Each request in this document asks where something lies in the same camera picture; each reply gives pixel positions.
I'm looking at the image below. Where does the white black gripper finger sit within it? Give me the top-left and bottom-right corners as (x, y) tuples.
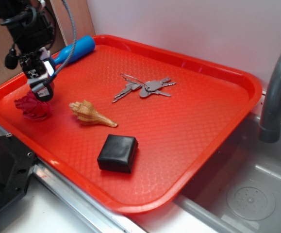
(31, 82), (54, 102)

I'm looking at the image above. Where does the white tagged gripper finger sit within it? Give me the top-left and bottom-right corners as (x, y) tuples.
(20, 58), (49, 84)

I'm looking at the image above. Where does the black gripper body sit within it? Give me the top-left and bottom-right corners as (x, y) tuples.
(4, 15), (54, 68)

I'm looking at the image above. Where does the red paper ball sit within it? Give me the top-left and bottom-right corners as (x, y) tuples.
(14, 91), (53, 121)

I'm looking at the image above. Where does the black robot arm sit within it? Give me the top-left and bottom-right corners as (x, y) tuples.
(0, 0), (56, 102)

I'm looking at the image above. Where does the tan striped conch shell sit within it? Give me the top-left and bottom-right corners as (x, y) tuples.
(69, 100), (118, 128)

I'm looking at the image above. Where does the blue plastic toy bottle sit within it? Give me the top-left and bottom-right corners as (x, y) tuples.
(53, 35), (96, 66)

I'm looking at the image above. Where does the black square box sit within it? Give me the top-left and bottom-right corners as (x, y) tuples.
(97, 134), (138, 174)

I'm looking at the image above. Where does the red plastic tray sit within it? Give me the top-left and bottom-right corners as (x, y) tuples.
(0, 35), (262, 214)

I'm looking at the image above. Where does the silver key bunch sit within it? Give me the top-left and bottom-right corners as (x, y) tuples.
(112, 73), (176, 103)

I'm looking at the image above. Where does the grey plastic sink basin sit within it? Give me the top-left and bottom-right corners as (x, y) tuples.
(130, 113), (281, 233)

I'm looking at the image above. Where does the grey curved faucet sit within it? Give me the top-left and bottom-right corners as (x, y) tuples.
(258, 54), (281, 143)

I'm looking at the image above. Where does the grey braided cable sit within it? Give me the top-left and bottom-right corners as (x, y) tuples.
(31, 0), (78, 93)

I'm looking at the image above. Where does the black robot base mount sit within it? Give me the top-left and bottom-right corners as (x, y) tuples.
(0, 136), (36, 213)

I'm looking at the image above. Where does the aluminium frame rail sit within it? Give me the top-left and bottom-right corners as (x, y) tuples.
(0, 114), (141, 233)

